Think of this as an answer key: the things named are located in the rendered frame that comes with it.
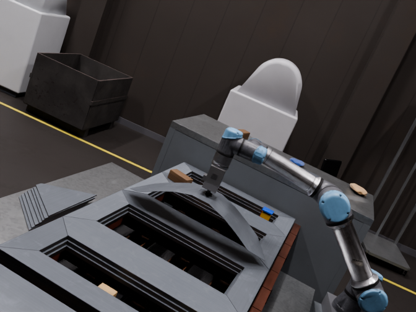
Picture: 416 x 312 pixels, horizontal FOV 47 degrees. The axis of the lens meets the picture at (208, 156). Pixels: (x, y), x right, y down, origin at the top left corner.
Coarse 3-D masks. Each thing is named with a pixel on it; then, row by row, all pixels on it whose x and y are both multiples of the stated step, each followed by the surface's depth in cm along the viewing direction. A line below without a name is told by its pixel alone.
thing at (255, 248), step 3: (255, 240) 203; (258, 240) 205; (255, 243) 201; (258, 243) 203; (252, 246) 196; (255, 246) 199; (258, 246) 201; (249, 249) 192; (252, 249) 194; (255, 249) 197; (258, 249) 199; (261, 249) 202; (252, 252) 193; (255, 252) 195; (258, 252) 198; (261, 252) 200; (258, 255) 196
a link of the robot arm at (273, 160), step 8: (272, 152) 204; (264, 160) 204; (272, 160) 203; (280, 160) 203; (288, 160) 205; (272, 168) 205; (280, 168) 204; (288, 168) 203; (296, 168) 204; (288, 176) 204; (296, 176) 203; (304, 176) 203; (312, 176) 204; (296, 184) 206; (304, 184) 203; (312, 184) 203; (320, 184) 202; (328, 184) 202; (312, 192) 203
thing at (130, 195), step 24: (168, 192) 246; (120, 216) 197; (144, 216) 203; (168, 216) 209; (216, 216) 239; (72, 240) 163; (192, 240) 198; (216, 240) 205; (24, 264) 140; (96, 264) 159; (216, 264) 194; (240, 264) 193; (264, 264) 202; (48, 288) 138; (144, 288) 156
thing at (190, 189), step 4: (188, 184) 210; (192, 184) 211; (196, 184) 212; (180, 188) 203; (184, 188) 204; (188, 188) 204; (192, 188) 205; (196, 188) 206; (200, 188) 206; (176, 192) 197; (180, 192) 197; (184, 192) 198; (188, 192) 198; (192, 192) 199
